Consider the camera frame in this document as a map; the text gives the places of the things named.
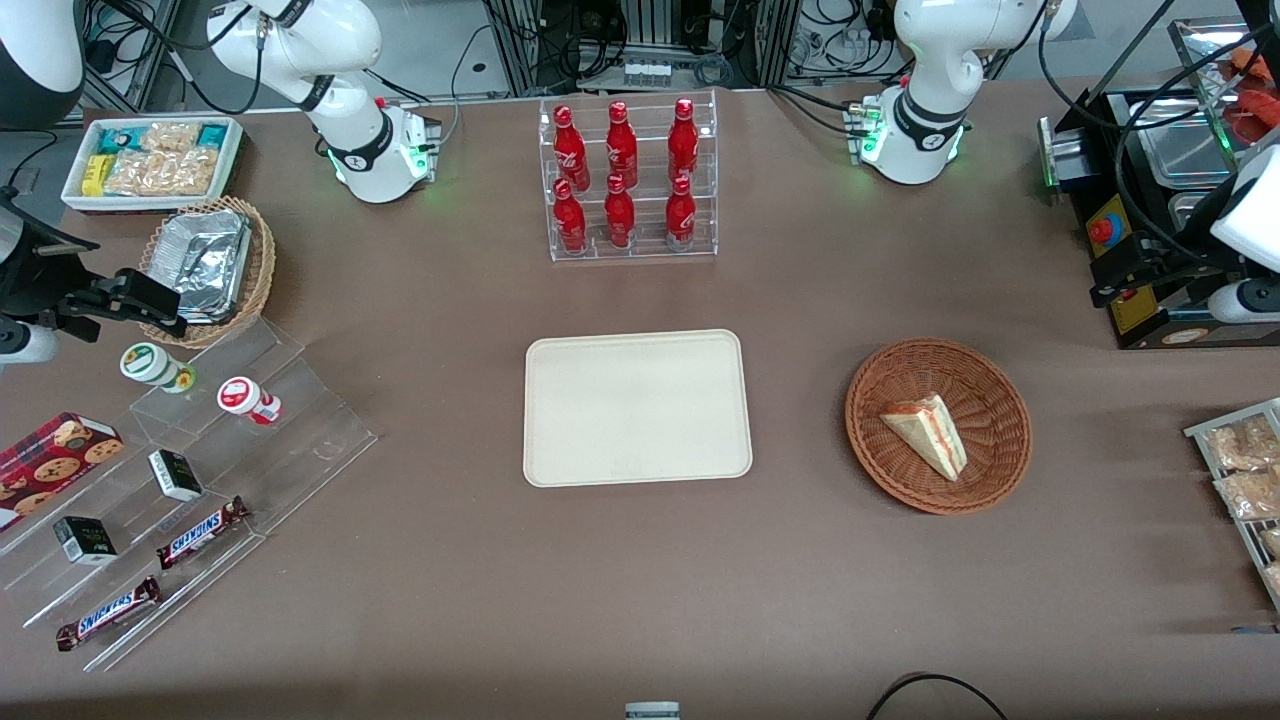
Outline tray of wrapped pastries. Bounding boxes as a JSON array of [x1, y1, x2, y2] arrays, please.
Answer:
[[1183, 397, 1280, 613]]

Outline black food warmer machine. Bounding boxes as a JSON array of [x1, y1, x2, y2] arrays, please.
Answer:
[[1038, 88, 1280, 351]]

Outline green lid yogurt cup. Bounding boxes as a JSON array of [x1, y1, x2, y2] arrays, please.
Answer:
[[120, 342, 198, 395]]

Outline red cola bottle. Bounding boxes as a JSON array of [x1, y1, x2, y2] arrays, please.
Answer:
[[552, 178, 589, 255], [553, 105, 592, 192], [603, 173, 637, 250], [664, 175, 698, 252], [605, 100, 640, 190], [667, 98, 700, 187]]

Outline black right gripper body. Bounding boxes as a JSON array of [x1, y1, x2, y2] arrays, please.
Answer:
[[40, 268, 126, 326]]

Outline triangular sandwich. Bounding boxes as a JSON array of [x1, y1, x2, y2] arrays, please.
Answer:
[[880, 393, 969, 482]]

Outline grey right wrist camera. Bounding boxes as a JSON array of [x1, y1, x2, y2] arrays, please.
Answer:
[[0, 320, 60, 367]]

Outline red lid yogurt cup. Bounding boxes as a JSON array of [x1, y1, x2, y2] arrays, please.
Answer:
[[217, 376, 284, 427]]

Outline red food pieces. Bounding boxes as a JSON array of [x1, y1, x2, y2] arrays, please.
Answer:
[[1228, 48, 1280, 151]]

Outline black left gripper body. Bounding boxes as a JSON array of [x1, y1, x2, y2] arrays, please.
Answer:
[[1135, 232, 1213, 299]]

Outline small black carton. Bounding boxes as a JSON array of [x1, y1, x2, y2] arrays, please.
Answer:
[[148, 449, 205, 503], [53, 516, 119, 567]]

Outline black looped cable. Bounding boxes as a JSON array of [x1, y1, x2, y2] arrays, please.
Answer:
[[865, 672, 1011, 720]]

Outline white rectangular snack bin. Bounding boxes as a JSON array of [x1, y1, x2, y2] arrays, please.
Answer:
[[60, 116, 245, 215]]

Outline clear acrylic bottle rack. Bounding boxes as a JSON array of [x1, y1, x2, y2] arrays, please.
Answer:
[[538, 89, 720, 264]]

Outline cream rectangular plastic tray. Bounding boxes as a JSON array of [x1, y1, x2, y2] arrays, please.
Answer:
[[523, 329, 753, 489]]

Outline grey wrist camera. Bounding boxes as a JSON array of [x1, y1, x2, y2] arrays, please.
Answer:
[[1205, 279, 1280, 327], [0, 320, 60, 367]]

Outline brown round wicker basket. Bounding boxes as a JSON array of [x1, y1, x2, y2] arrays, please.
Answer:
[[845, 338, 1033, 516]]

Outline aluminium foil tray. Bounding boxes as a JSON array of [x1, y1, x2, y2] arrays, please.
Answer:
[[150, 209, 252, 324]]

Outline Snickers chocolate bar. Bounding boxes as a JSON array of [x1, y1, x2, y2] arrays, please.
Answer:
[[155, 497, 251, 571], [55, 576, 163, 653]]

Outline steel framed glass lid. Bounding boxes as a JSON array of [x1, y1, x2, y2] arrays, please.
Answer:
[[1167, 15, 1266, 179]]

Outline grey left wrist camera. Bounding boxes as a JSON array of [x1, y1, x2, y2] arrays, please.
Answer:
[[1205, 279, 1280, 327]]

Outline steel food pan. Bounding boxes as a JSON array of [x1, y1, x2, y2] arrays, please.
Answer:
[[1138, 118, 1241, 191]]

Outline light tan wicker basket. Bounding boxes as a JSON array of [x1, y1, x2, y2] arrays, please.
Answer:
[[138, 196, 277, 350]]

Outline clear acrylic stepped shelf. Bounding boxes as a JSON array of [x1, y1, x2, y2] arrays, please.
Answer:
[[0, 400, 269, 673], [128, 318, 379, 541]]

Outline clear cookie bag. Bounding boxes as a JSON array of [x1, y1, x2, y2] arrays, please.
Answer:
[[155, 148, 219, 197], [103, 150, 161, 197], [140, 121, 201, 154]]

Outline aluminium frame rack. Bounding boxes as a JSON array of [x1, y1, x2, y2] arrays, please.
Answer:
[[480, 0, 803, 97]]

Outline red tartan cookie box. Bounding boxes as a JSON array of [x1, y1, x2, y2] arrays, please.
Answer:
[[0, 412, 126, 532]]

